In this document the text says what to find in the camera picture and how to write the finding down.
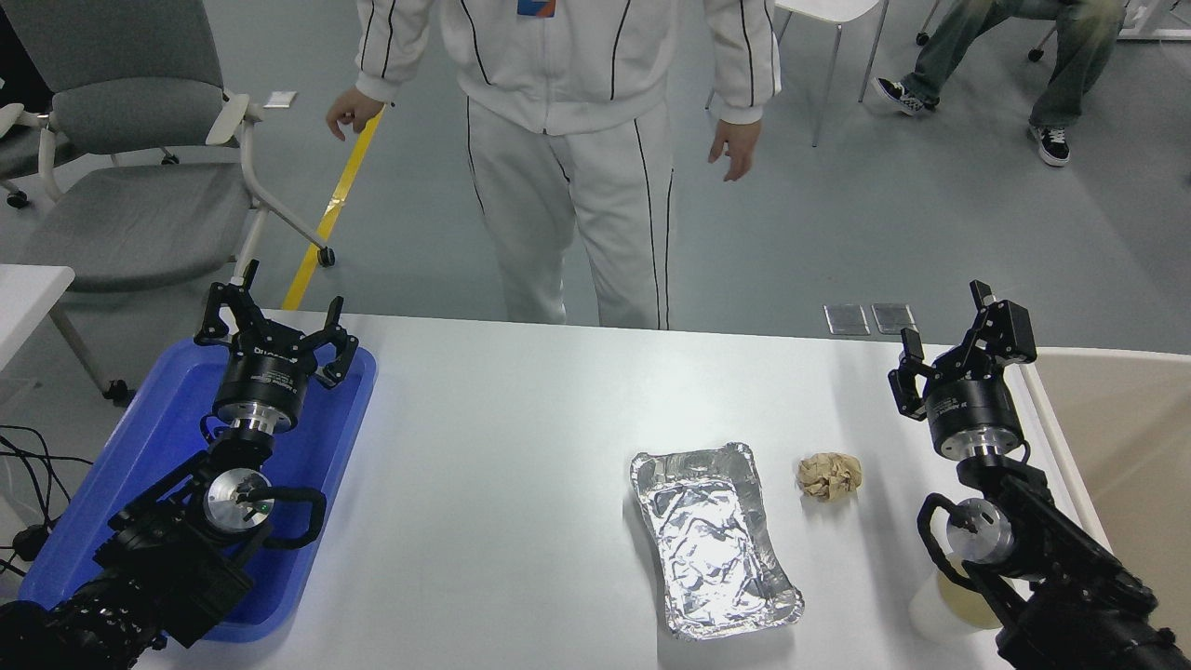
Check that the aluminium foil tray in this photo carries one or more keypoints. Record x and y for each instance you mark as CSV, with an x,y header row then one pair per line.
x,y
712,540

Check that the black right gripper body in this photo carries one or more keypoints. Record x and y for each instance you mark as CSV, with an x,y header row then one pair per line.
x,y
972,405

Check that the white metal-legged chair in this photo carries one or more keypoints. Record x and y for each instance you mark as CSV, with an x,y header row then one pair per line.
x,y
828,9

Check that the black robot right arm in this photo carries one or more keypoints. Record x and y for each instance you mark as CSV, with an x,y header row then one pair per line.
x,y
1070,577

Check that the person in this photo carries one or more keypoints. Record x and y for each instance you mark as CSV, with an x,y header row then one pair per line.
x,y
568,140
1070,56

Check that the grey office chair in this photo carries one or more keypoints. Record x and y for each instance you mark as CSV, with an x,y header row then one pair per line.
x,y
140,214
19,154

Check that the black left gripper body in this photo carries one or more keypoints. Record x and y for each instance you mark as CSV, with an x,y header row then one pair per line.
x,y
265,377

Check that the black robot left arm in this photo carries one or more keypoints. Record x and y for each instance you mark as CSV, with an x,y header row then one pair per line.
x,y
158,568

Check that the white side table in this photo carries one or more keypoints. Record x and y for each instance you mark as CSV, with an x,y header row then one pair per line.
x,y
28,298

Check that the large pale bin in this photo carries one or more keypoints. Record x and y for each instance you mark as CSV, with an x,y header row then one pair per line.
x,y
1117,419

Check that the person's right hand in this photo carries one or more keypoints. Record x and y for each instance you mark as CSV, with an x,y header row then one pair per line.
x,y
354,112

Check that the white paper cup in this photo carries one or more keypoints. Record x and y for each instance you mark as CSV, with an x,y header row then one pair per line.
x,y
935,609

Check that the blue plastic tray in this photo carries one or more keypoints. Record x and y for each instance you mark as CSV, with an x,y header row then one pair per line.
x,y
153,423

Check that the white background table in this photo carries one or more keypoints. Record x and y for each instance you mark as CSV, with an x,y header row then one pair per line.
x,y
1158,23

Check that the person's left hand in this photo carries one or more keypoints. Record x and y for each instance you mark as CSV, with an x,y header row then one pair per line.
x,y
740,149

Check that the crumpled tan paper ball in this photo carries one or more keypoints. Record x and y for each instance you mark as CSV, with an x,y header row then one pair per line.
x,y
828,476

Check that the white paper slip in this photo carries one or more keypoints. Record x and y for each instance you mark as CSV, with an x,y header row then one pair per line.
x,y
279,100

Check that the metal floor socket plate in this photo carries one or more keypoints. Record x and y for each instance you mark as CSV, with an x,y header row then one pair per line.
x,y
895,318
847,319

